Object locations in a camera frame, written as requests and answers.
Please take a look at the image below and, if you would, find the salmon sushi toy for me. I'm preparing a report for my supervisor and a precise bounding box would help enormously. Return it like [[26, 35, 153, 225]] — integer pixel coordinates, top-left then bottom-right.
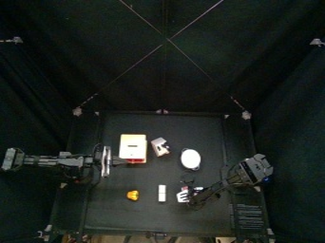
[[175, 186, 191, 204]]

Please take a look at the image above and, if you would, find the white pot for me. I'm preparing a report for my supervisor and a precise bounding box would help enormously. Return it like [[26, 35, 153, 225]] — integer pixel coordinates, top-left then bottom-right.
[[179, 147, 203, 171]]

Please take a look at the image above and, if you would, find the cream toy box red base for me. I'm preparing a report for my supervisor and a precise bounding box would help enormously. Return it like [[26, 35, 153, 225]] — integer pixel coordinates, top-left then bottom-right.
[[117, 133, 148, 165]]

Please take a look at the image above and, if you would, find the white rectangular rice block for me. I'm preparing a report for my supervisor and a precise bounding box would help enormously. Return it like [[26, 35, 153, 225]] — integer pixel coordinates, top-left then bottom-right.
[[157, 184, 167, 203]]

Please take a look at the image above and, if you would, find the small grey white toy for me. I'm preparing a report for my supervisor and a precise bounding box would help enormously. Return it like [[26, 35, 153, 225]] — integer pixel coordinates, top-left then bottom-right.
[[149, 137, 172, 158]]

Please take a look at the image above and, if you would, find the yellow ridged toy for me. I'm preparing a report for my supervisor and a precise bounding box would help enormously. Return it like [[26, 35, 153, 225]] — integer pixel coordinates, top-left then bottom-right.
[[125, 189, 140, 202]]

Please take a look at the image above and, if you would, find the white text label sticker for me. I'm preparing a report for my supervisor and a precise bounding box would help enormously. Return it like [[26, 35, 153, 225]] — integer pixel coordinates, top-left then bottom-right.
[[234, 202, 266, 233]]

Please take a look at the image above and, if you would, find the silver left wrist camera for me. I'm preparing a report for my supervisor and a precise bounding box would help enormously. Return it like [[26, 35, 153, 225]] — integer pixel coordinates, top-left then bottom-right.
[[100, 145, 112, 178]]

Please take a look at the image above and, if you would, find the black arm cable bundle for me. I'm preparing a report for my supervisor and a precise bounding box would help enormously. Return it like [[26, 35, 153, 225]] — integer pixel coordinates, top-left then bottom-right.
[[62, 170, 103, 188]]

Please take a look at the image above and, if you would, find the thin diagonal cord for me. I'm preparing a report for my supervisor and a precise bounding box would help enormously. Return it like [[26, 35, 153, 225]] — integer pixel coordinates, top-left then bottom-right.
[[116, 0, 248, 112], [76, 0, 226, 109]]

